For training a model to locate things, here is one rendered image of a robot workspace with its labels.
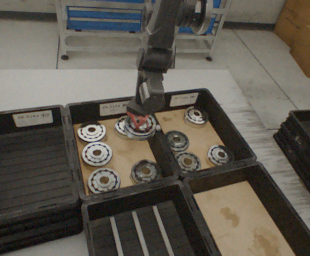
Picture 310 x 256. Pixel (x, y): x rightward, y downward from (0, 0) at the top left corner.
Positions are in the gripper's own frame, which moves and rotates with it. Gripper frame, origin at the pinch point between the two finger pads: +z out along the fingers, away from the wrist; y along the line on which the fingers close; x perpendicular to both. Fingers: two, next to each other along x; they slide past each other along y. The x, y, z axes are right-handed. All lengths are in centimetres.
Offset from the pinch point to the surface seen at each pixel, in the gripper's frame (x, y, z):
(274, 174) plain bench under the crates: -54, 32, 30
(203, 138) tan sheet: -19.8, 20.8, 17.4
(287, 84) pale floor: -73, 238, 108
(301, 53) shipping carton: -77, 299, 97
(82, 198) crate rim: 1.0, -29.1, 5.8
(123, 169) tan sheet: -0.3, -9.8, 16.6
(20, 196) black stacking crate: 20.8, -34.9, 16.2
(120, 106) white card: 14.4, 11.1, 11.4
